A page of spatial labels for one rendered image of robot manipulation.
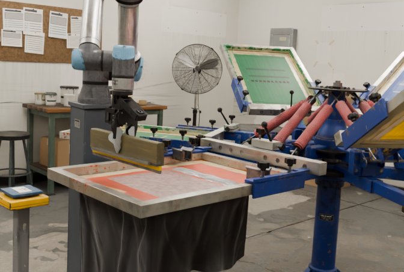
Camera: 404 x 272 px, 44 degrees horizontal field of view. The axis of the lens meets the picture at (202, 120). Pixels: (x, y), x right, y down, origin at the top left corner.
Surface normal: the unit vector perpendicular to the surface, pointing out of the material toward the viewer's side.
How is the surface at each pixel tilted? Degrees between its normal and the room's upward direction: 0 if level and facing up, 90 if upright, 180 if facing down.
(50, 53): 90
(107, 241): 94
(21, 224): 90
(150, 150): 91
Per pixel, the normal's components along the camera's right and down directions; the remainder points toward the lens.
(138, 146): -0.73, 0.05
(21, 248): 0.68, 0.11
